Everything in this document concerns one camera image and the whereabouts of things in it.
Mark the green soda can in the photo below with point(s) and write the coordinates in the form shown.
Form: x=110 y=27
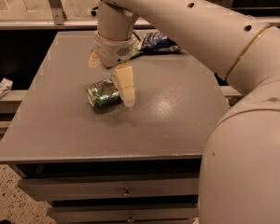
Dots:
x=102 y=93

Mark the blue chip bag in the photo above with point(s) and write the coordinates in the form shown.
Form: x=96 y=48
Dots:
x=158 y=42

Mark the green chip bag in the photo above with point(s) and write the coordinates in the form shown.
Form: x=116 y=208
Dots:
x=136 y=45

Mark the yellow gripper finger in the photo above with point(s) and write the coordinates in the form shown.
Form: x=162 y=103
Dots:
x=94 y=60
x=124 y=83

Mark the lower grey drawer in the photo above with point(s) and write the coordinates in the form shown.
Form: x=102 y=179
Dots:
x=124 y=214

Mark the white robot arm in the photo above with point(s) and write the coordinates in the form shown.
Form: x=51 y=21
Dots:
x=239 y=179

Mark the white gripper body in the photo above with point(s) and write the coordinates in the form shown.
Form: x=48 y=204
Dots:
x=112 y=51

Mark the grey drawer cabinet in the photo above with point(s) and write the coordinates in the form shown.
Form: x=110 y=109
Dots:
x=56 y=133

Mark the upper grey drawer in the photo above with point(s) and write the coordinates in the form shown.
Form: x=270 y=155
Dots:
x=109 y=187

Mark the grey drawer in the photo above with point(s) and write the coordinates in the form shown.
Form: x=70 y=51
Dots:
x=124 y=214
x=109 y=187

